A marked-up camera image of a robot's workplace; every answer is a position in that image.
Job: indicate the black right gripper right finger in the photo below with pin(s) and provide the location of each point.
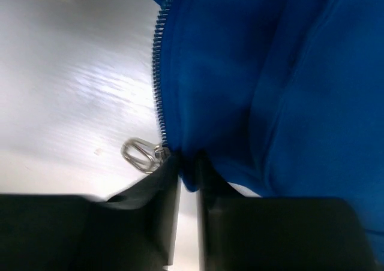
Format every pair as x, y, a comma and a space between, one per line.
284, 233

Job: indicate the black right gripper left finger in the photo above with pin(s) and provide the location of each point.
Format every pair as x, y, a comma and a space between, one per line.
133, 230

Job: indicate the blue jacket white lining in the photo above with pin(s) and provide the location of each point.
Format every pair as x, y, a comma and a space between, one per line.
285, 96

